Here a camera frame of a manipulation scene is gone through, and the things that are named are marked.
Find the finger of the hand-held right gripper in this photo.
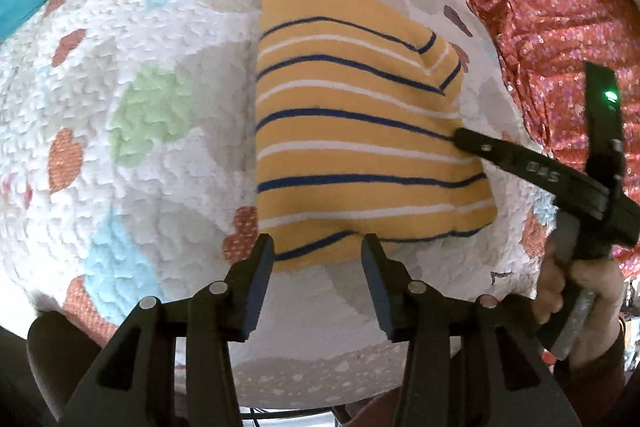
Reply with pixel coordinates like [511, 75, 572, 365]
[452, 127, 598, 205]

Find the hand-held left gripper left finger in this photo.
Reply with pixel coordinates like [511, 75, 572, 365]
[57, 233, 276, 427]

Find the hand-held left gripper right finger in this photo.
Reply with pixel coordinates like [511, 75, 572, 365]
[361, 233, 583, 427]

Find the yellow striped sweater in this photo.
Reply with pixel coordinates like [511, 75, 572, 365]
[254, 0, 499, 276]

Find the person's right forearm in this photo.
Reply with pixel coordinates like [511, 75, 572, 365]
[550, 332, 632, 427]

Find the person's right hand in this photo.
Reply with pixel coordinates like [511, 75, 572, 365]
[532, 234, 626, 383]

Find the white heart print blanket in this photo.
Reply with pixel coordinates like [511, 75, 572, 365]
[0, 0, 557, 409]

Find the red floral cloth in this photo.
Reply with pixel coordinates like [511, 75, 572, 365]
[284, 0, 640, 269]

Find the black cable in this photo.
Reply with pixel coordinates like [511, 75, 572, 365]
[239, 406, 352, 422]

